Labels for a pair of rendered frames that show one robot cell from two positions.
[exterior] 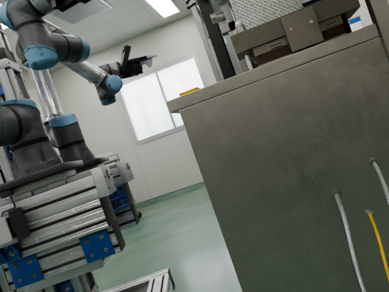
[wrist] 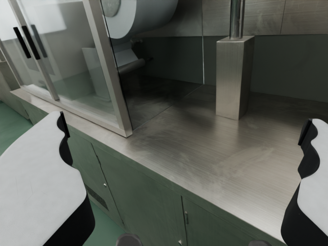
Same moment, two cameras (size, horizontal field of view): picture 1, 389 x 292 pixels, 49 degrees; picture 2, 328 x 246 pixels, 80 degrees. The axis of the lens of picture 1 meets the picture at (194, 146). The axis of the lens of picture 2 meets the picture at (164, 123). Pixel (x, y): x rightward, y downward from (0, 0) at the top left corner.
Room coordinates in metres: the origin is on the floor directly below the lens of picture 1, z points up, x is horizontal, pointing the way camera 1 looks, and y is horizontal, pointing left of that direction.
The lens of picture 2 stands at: (2.14, 0.15, 1.29)
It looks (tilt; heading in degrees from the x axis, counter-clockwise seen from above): 31 degrees down; 304
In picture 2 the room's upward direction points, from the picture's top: 9 degrees counter-clockwise
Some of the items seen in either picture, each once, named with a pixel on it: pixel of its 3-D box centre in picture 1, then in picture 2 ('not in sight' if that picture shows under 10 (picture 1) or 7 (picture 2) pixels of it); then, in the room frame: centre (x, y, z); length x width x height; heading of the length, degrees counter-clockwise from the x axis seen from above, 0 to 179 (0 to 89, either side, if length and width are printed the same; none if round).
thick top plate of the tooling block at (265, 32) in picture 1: (292, 26); not in sight; (1.40, -0.43, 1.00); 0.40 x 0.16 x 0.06; 80
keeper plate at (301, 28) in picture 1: (302, 29); not in sight; (1.30, -0.43, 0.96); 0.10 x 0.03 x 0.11; 80
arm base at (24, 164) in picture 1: (35, 157); not in sight; (1.32, 0.48, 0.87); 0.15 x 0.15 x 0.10
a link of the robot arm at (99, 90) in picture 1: (106, 92); not in sight; (2.04, 0.31, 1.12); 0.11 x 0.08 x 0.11; 27
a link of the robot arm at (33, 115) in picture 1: (20, 122); not in sight; (1.31, 0.49, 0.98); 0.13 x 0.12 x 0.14; 156
